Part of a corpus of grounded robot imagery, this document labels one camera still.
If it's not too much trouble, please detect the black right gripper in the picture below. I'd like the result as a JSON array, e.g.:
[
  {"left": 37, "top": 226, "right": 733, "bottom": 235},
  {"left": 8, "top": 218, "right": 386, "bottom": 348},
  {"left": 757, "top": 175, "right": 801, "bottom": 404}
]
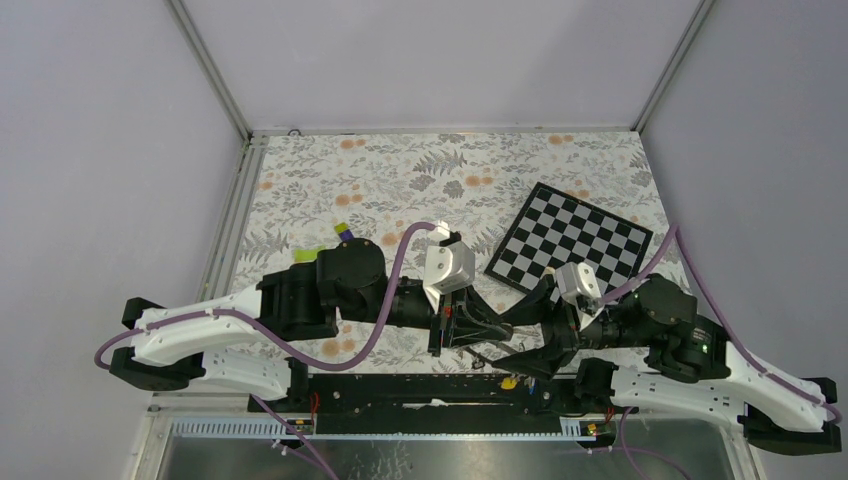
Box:
[{"left": 488, "top": 271, "right": 652, "bottom": 380}]

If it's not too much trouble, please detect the black white chessboard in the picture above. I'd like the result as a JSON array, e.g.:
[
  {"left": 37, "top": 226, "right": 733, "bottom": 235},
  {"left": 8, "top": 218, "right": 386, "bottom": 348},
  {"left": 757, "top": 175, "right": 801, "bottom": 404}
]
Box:
[{"left": 484, "top": 182, "right": 653, "bottom": 294}]

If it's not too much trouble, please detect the green marker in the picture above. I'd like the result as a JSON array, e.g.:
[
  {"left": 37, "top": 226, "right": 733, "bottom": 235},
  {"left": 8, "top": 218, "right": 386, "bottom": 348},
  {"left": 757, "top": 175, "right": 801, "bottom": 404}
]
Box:
[{"left": 293, "top": 248, "right": 322, "bottom": 263}]

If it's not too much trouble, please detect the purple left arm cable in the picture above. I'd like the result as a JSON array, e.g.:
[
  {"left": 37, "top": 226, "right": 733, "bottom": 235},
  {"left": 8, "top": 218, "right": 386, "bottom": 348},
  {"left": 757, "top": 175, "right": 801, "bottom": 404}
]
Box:
[{"left": 92, "top": 218, "right": 445, "bottom": 480}]

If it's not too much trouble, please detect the purple yellow marker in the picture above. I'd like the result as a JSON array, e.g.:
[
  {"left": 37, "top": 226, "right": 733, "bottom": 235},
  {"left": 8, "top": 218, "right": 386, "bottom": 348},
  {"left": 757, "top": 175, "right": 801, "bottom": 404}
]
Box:
[{"left": 334, "top": 223, "right": 355, "bottom": 242}]

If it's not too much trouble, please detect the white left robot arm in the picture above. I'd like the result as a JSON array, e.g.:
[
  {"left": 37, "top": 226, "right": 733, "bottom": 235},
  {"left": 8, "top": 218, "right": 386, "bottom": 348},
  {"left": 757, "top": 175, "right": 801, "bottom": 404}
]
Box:
[{"left": 94, "top": 222, "right": 513, "bottom": 411}]

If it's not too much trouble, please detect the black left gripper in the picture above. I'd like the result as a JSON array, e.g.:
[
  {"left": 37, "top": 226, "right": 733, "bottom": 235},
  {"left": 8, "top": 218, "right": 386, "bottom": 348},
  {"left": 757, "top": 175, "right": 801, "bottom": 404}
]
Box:
[{"left": 341, "top": 279, "right": 514, "bottom": 359}]

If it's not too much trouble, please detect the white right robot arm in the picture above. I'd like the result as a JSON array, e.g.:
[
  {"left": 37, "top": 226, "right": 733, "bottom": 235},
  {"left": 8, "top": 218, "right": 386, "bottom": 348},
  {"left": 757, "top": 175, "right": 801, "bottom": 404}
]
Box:
[{"left": 494, "top": 262, "right": 842, "bottom": 456}]

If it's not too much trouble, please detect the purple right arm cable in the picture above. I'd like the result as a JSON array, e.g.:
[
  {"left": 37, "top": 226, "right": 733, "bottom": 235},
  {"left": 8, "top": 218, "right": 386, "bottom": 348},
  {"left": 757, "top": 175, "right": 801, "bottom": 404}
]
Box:
[{"left": 596, "top": 221, "right": 836, "bottom": 480}]

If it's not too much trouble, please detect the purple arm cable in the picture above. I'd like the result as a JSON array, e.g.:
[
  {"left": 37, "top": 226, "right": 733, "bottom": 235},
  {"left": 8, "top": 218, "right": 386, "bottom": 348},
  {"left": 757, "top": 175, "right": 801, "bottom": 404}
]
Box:
[
  {"left": 596, "top": 221, "right": 836, "bottom": 480},
  {"left": 92, "top": 218, "right": 445, "bottom": 480}
]

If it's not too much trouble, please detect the black front rail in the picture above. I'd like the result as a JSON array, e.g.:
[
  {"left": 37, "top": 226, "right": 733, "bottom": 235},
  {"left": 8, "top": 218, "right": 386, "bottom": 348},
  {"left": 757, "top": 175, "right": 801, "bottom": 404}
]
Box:
[{"left": 265, "top": 374, "right": 615, "bottom": 415}]

